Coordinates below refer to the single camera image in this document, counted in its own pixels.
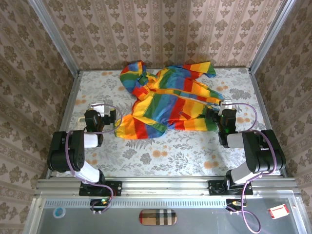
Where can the grey metal shelf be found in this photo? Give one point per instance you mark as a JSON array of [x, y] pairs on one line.
[[97, 224]]

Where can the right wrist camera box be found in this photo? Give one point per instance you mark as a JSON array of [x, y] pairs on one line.
[[226, 105]]

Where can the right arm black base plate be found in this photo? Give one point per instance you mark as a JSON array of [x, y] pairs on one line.
[[214, 189]]

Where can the aluminium table side rail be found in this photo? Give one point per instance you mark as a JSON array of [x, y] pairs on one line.
[[70, 97], [263, 102]]

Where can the blue white tape roll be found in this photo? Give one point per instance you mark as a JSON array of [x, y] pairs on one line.
[[59, 212]]

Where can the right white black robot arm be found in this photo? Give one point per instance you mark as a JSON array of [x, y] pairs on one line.
[[263, 151]]

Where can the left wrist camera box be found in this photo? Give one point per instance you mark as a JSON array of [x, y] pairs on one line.
[[98, 107]]

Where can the aluminium frame post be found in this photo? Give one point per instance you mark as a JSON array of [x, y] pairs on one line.
[[54, 36], [270, 36]]

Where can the small black circuit board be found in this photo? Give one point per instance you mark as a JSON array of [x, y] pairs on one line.
[[231, 202], [97, 201]]

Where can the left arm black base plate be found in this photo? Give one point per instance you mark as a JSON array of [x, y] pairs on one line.
[[114, 187]]

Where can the rainbow striped jacket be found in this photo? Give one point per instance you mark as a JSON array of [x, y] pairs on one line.
[[170, 102]]

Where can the long aluminium base rail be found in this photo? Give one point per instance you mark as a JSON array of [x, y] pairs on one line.
[[165, 186]]

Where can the plaid fabric patch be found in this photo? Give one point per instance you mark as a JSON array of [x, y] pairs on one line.
[[158, 217]]

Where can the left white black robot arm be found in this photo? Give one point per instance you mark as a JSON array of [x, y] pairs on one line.
[[70, 151]]

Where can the cream calculator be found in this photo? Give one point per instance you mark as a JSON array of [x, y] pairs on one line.
[[81, 119]]

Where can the red and white card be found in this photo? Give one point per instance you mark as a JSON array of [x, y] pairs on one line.
[[278, 211]]

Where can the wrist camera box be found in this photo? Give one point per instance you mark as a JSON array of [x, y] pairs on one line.
[[226, 105], [98, 107]]

